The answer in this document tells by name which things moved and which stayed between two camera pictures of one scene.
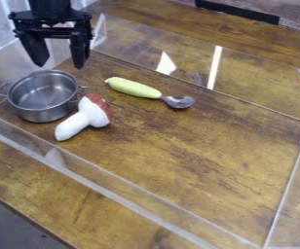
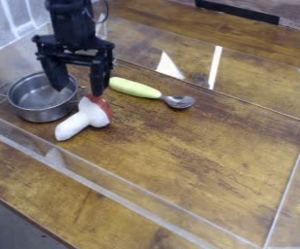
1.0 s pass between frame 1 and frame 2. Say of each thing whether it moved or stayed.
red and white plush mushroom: stayed
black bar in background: stayed
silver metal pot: stayed
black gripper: moved
